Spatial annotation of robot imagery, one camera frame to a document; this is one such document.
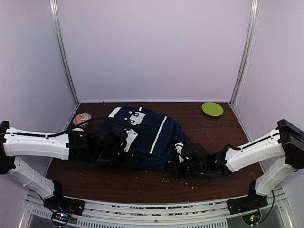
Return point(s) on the right metal frame post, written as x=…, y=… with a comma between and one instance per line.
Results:
x=246, y=52

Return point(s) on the navy blue backpack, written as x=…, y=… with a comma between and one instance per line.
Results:
x=157, y=135

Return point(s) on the front aluminium rail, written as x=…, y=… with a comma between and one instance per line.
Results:
x=202, y=214

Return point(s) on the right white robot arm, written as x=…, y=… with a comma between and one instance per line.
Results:
x=285, y=142

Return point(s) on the metal frame post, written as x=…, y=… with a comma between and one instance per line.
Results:
x=62, y=51
x=246, y=52

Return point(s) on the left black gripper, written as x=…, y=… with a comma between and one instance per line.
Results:
x=125, y=164

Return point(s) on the left metal frame post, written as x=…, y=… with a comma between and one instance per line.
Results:
x=62, y=51

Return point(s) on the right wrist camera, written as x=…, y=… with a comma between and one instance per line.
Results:
x=178, y=148

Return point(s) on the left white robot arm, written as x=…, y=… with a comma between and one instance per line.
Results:
x=67, y=145

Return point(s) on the red patterned bowl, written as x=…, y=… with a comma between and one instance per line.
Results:
x=80, y=119

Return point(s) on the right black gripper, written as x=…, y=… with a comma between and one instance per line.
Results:
x=175, y=166

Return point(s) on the white ceramic bowl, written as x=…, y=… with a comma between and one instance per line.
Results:
x=78, y=130

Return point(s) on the green plate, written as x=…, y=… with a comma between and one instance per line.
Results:
x=212, y=109

